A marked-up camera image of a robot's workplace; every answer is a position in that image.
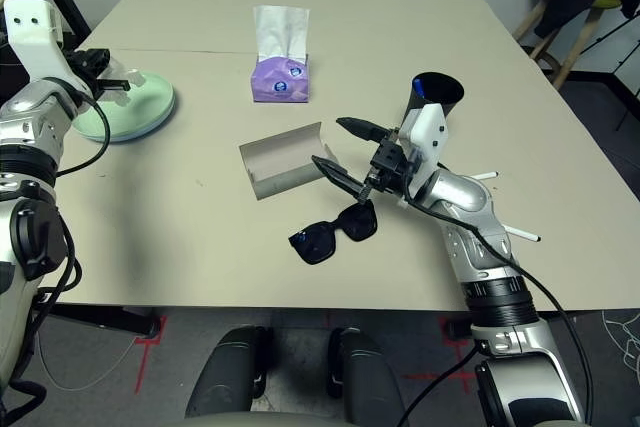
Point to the blue marker pen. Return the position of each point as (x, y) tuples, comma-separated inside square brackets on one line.
[(419, 88)]

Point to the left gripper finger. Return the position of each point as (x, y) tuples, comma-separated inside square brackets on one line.
[(99, 55), (114, 83)]

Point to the dark grey robot leg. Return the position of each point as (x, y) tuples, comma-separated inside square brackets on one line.
[(225, 372), (365, 377)]

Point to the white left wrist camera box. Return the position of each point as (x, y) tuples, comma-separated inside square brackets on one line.
[(30, 32)]

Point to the dark grey robot right leg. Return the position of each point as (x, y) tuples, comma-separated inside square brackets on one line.
[(365, 377)]

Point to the wooden stool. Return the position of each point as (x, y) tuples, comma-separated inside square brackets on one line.
[(574, 52)]

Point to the purple tissue pack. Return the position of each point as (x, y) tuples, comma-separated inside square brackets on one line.
[(280, 82)]

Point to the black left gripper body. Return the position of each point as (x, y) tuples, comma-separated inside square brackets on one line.
[(82, 69)]

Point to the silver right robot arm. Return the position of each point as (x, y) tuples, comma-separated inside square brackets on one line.
[(460, 192)]

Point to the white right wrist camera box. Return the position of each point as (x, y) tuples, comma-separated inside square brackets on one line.
[(430, 132)]

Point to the black plastic cup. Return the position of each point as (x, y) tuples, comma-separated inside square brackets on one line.
[(440, 89)]

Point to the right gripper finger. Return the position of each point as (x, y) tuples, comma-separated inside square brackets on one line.
[(362, 128), (342, 177)]

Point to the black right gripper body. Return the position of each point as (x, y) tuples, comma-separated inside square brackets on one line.
[(392, 164)]

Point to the black table foot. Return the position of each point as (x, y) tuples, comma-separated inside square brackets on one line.
[(100, 319)]

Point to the grey glasses case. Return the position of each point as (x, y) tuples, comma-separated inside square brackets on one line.
[(280, 162)]

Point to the dark grey robot left leg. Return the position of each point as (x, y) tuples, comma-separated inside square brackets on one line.
[(225, 372)]

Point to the black capped whiteboard marker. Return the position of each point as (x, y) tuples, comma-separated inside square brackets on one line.
[(522, 234)]

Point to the blue capped whiteboard marker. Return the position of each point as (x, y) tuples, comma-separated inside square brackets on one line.
[(485, 175)]

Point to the light blue plate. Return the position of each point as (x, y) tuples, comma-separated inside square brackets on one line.
[(150, 134)]

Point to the black sunglasses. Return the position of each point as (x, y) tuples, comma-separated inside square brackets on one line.
[(320, 244)]

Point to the light green plate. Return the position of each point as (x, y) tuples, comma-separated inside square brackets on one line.
[(140, 112)]

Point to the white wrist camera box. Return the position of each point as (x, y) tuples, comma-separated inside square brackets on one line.
[(30, 32), (430, 132)]

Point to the white tissue sheet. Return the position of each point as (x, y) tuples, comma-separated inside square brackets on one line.
[(280, 32)]

